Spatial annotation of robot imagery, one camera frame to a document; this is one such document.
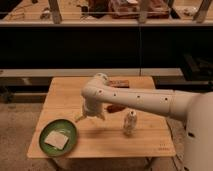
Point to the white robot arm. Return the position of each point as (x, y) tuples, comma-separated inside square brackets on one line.
[(193, 109)]

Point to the wooden table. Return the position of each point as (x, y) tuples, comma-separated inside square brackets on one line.
[(100, 137)]

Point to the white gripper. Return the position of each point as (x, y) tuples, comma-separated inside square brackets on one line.
[(91, 108)]

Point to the long wooden background shelf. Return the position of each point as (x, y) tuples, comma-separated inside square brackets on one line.
[(90, 72)]

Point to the brown block on cup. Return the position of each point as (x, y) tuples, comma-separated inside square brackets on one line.
[(119, 83)]

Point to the brown sausage piece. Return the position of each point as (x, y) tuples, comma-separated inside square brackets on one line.
[(114, 108)]

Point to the white square sponge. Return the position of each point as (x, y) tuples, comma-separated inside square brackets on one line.
[(56, 139)]

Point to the green round plate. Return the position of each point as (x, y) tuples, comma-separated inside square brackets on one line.
[(63, 126)]

